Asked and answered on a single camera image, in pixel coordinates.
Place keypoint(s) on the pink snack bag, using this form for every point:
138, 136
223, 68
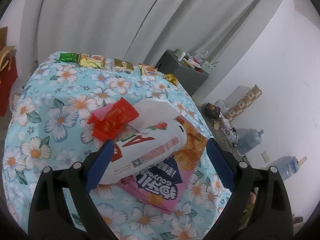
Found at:
163, 184

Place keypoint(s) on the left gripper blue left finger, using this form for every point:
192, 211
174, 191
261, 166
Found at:
96, 164

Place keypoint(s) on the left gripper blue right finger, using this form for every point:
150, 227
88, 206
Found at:
223, 162

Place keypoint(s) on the red crumpled wrapper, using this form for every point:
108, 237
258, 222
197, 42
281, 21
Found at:
108, 120

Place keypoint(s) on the white tissue paper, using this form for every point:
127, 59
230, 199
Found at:
152, 111

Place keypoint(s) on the floral blue tablecloth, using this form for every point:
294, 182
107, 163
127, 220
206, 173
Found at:
49, 128

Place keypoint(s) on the small yellow wrapper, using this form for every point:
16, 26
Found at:
171, 78

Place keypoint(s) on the green snack packet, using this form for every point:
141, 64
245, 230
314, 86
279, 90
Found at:
69, 57

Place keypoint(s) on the red paper gift bag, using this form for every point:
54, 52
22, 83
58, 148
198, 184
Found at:
8, 71

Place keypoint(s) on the large water bottle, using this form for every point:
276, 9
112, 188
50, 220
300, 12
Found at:
248, 139

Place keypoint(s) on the gold box packet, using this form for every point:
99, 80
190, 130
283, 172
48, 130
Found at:
123, 66

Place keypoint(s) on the grey cabinet box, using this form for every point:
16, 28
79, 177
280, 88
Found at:
190, 79

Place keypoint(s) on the white bottle with red cap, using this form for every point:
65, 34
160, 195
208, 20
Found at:
144, 149

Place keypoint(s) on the grey curtain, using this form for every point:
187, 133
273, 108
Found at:
139, 31

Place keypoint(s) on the dark snack box on floor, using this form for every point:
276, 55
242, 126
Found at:
211, 111

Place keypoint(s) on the orange yellow snack packet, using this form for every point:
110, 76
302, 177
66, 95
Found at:
147, 70

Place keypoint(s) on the white plastic bags pile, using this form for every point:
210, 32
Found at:
233, 99

